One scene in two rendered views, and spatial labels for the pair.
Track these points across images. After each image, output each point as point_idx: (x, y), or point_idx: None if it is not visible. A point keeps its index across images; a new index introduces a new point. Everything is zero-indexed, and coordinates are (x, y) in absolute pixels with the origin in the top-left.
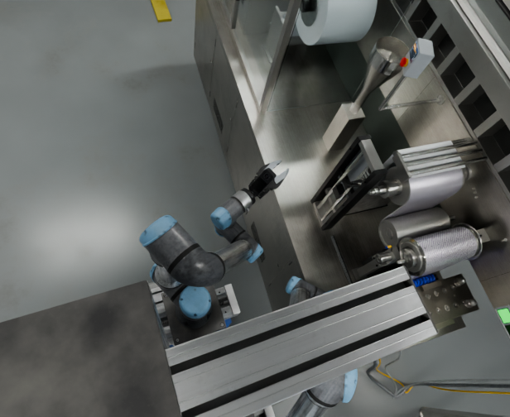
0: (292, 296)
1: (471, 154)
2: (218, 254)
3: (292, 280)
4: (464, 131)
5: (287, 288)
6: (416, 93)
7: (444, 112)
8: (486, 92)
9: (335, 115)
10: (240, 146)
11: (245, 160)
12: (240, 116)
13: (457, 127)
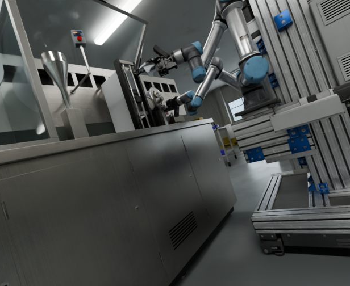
0: (201, 89)
1: (103, 93)
2: (212, 27)
3: (195, 97)
4: (92, 91)
5: (200, 97)
6: (61, 102)
7: (80, 94)
8: (80, 72)
9: (70, 121)
10: (79, 235)
11: (105, 221)
12: (36, 201)
13: (90, 92)
